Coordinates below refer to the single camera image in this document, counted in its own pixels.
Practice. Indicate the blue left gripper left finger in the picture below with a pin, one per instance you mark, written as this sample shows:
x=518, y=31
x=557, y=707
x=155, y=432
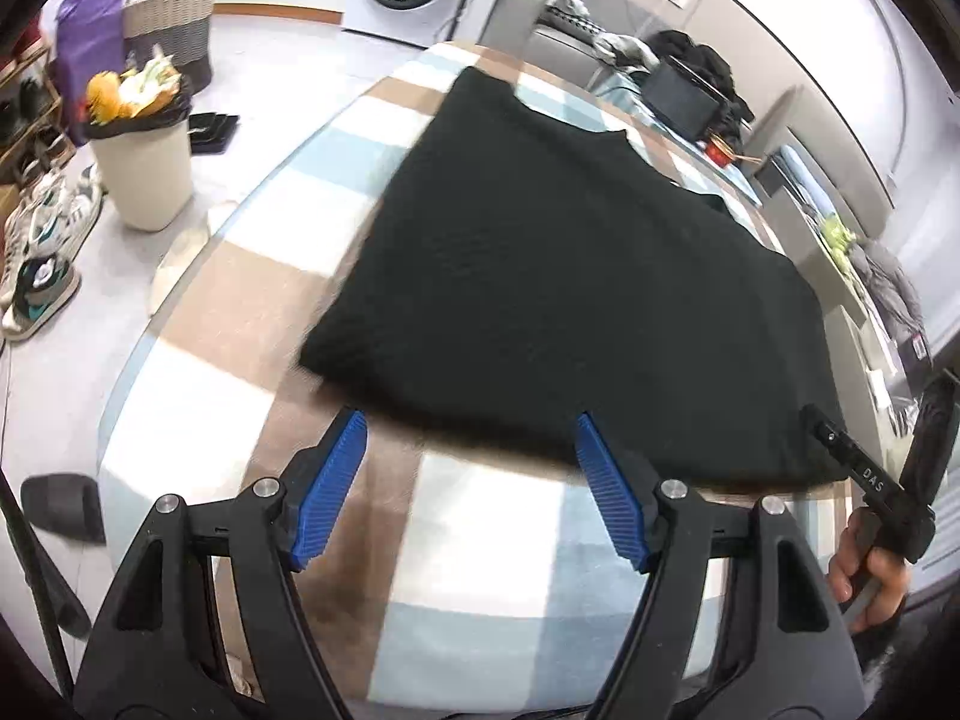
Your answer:
x=322, y=478

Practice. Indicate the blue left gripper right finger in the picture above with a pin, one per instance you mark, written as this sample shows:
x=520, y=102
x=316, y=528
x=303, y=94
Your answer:
x=621, y=512

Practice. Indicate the black knit sweater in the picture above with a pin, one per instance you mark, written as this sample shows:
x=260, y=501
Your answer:
x=521, y=272

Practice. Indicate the pile of black clothes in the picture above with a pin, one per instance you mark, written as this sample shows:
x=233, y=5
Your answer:
x=713, y=68

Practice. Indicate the right hand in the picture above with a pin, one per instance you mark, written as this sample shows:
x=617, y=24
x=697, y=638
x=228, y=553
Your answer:
x=875, y=581

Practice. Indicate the plaid checked blanket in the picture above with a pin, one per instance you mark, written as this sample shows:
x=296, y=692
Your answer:
x=459, y=576

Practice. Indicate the grey jacket on bed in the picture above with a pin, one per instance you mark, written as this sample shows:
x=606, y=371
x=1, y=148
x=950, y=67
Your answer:
x=890, y=288

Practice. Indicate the green cloth item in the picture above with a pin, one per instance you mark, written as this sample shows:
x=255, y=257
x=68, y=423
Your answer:
x=838, y=240

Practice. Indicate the red instant noodle bowl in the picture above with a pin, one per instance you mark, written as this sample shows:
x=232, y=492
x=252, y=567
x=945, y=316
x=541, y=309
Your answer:
x=720, y=152

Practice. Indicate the black tray on floor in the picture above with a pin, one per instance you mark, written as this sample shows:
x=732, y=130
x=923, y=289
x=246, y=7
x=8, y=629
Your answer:
x=210, y=132

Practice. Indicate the black monitor screen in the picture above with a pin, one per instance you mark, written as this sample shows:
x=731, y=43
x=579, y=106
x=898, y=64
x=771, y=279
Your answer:
x=681, y=99

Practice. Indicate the beige trash bin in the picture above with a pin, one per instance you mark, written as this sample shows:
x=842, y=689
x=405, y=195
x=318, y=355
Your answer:
x=144, y=163

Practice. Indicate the grey sofa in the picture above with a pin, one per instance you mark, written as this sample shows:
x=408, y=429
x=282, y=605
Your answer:
x=529, y=31

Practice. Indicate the woven laundry basket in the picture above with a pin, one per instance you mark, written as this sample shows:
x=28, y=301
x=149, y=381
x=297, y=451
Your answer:
x=180, y=28

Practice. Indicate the purple bag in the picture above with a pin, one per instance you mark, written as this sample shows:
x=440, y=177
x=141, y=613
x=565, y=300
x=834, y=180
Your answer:
x=89, y=37

